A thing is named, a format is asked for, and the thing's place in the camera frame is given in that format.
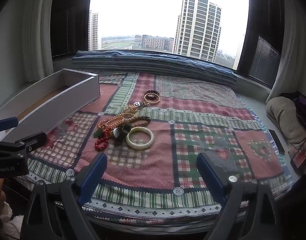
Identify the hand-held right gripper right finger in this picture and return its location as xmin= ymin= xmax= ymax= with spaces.
xmin=196 ymin=152 xmax=285 ymax=240

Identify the beige folded cloth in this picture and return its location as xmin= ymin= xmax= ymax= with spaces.
xmin=265 ymin=96 xmax=306 ymax=160

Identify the gold bangle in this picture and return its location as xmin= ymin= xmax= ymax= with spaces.
xmin=144 ymin=92 xmax=160 ymax=104

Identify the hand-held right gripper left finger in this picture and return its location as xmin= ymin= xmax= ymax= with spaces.
xmin=21 ymin=152 xmax=108 ymax=240

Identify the slim apartment building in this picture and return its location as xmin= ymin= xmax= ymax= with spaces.
xmin=89 ymin=10 xmax=100 ymax=51

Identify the dark green bangle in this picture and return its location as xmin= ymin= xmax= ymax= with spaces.
xmin=112 ymin=122 xmax=132 ymax=144

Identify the folded blue striped mat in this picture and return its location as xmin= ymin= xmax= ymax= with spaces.
xmin=71 ymin=50 xmax=238 ymax=89

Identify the tall apartment building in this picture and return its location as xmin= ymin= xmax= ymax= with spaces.
xmin=173 ymin=0 xmax=222 ymax=63

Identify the pink printed pouch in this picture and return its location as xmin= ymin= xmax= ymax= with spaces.
xmin=289 ymin=140 xmax=306 ymax=174

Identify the black phone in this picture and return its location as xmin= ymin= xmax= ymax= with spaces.
xmin=268 ymin=129 xmax=286 ymax=155

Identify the white curtain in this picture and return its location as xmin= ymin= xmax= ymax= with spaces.
xmin=266 ymin=0 xmax=306 ymax=103
xmin=28 ymin=0 xmax=54 ymax=82

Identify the gold bead necklace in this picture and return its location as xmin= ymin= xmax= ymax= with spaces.
xmin=97 ymin=112 xmax=136 ymax=130

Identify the gold rings cluster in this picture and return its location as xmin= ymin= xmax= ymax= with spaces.
xmin=123 ymin=104 xmax=138 ymax=114

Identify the patchwork plaid blanket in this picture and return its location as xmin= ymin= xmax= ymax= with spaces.
xmin=14 ymin=71 xmax=294 ymax=220

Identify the person's left forearm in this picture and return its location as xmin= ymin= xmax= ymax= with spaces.
xmin=0 ymin=202 xmax=24 ymax=240

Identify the wooden bead bracelet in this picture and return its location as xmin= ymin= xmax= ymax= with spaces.
xmin=129 ymin=115 xmax=151 ymax=128

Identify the black window blind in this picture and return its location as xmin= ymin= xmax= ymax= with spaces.
xmin=237 ymin=0 xmax=285 ymax=88
xmin=50 ymin=0 xmax=95 ymax=58

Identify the white drawer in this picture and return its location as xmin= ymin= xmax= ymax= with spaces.
xmin=0 ymin=68 xmax=101 ymax=143

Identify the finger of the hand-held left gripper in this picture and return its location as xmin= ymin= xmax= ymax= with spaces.
xmin=0 ymin=132 xmax=48 ymax=159
xmin=0 ymin=117 xmax=19 ymax=137

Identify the white jade bangle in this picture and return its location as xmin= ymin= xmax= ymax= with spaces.
xmin=126 ymin=127 xmax=154 ymax=151

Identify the low brown building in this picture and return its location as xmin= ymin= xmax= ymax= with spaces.
xmin=142 ymin=35 xmax=174 ymax=51

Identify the dark purple cloth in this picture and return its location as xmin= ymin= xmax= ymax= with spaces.
xmin=279 ymin=91 xmax=306 ymax=130

